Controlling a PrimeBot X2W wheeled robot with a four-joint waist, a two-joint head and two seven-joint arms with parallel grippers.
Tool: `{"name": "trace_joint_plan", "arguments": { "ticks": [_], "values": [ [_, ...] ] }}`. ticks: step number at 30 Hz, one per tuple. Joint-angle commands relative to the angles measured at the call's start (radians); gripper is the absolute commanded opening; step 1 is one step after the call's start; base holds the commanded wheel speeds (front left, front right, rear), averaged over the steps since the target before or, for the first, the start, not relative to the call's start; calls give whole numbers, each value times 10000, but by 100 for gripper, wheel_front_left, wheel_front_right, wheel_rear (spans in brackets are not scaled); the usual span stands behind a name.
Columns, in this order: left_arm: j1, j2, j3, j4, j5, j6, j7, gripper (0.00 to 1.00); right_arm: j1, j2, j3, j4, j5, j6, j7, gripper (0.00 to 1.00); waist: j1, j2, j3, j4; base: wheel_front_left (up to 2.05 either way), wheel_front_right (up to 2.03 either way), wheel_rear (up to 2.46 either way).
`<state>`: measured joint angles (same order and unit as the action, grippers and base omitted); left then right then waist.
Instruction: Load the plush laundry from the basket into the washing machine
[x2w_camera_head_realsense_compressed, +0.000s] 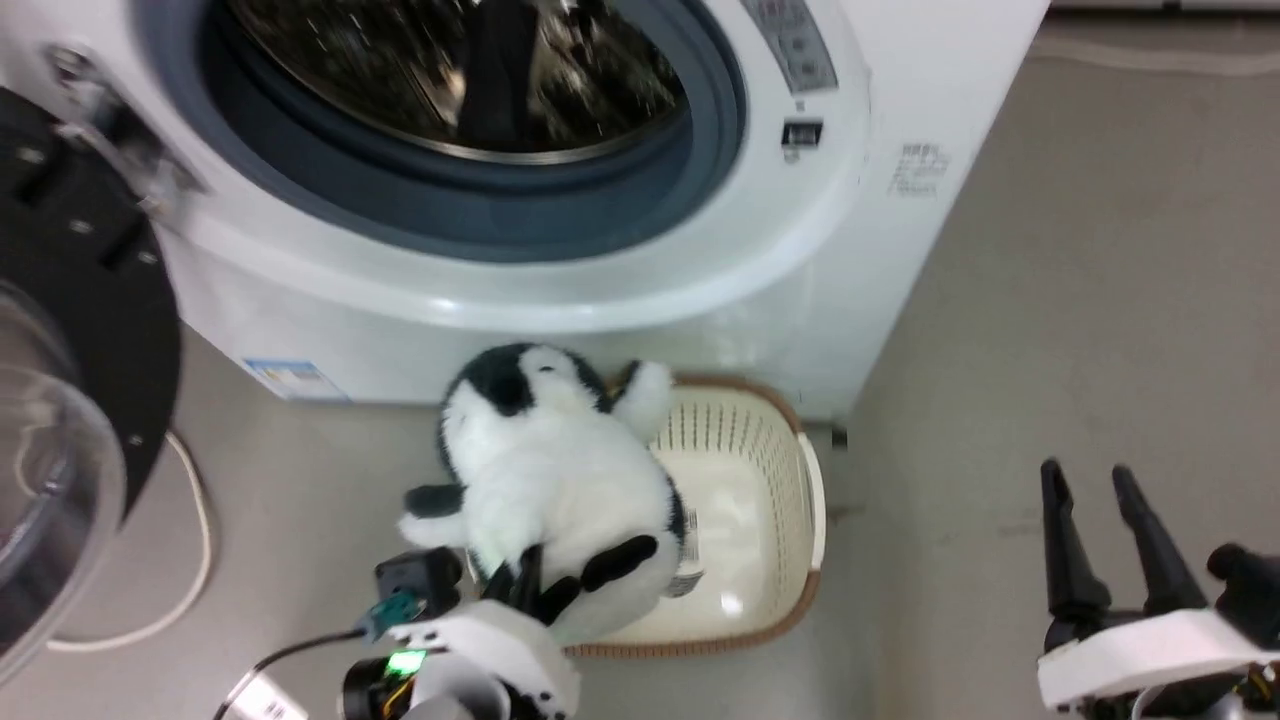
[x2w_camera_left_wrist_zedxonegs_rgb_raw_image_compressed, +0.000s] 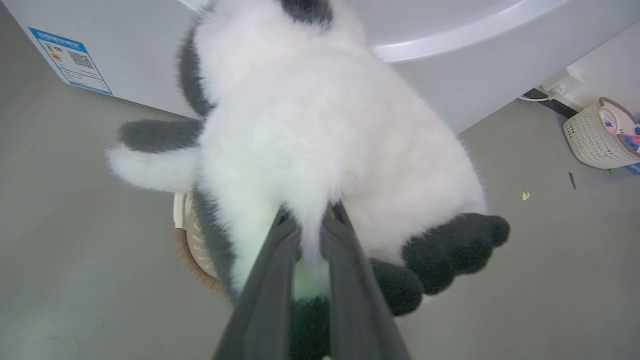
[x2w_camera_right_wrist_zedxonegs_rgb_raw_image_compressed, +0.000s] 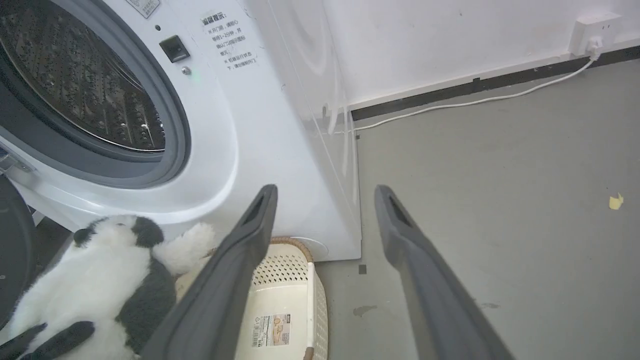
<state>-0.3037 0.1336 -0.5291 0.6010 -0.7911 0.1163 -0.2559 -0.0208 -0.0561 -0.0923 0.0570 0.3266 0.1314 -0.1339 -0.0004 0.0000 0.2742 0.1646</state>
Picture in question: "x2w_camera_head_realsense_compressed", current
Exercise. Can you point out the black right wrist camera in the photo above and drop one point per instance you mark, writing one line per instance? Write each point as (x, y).
(1250, 590)

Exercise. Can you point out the blue energy label sticker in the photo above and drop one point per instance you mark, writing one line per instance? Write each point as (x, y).
(293, 380)

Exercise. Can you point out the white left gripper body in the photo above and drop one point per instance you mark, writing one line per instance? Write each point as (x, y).
(500, 645)

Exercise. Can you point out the cream plastic laundry basket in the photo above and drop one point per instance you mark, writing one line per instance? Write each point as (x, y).
(750, 520)

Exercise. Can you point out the white front-load washing machine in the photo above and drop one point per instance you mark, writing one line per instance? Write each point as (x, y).
(870, 250)

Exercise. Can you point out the black round washer door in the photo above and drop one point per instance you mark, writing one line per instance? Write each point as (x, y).
(90, 300)

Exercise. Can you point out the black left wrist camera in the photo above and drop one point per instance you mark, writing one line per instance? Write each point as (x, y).
(420, 580)

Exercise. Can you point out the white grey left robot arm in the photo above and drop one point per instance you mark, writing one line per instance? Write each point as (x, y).
(420, 695)

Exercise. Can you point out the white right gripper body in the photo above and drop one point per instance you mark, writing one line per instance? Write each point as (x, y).
(1140, 660)

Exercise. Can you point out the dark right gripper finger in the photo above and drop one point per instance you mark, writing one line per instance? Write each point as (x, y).
(1068, 550)
(1155, 550)

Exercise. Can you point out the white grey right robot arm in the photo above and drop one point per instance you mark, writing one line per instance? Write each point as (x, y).
(1200, 702)

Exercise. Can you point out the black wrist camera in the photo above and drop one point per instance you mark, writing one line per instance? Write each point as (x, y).
(1250, 590)
(420, 580)

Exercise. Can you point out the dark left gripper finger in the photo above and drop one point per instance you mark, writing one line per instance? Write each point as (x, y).
(560, 600)
(522, 580)

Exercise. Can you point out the black and white penguin plush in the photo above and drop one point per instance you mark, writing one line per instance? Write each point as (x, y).
(560, 470)

